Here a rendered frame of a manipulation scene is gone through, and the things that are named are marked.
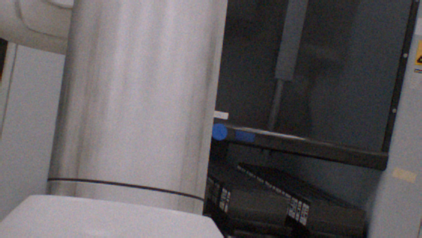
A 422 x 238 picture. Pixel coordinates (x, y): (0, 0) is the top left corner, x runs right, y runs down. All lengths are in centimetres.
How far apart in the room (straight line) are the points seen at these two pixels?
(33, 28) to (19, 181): 61
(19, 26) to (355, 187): 99
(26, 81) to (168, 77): 109
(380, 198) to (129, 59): 128
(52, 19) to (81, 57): 49
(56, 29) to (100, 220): 57
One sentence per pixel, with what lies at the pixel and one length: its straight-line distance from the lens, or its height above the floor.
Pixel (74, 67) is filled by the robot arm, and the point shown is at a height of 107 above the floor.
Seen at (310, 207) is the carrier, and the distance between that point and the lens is 173.
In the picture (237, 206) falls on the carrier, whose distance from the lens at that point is 169.
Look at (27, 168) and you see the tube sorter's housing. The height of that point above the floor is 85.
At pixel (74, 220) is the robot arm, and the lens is 52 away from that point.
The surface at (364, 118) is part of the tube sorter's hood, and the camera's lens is 175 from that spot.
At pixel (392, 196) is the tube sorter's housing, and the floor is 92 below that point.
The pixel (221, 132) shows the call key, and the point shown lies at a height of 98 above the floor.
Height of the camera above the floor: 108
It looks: 3 degrees down
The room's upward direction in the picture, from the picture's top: 11 degrees clockwise
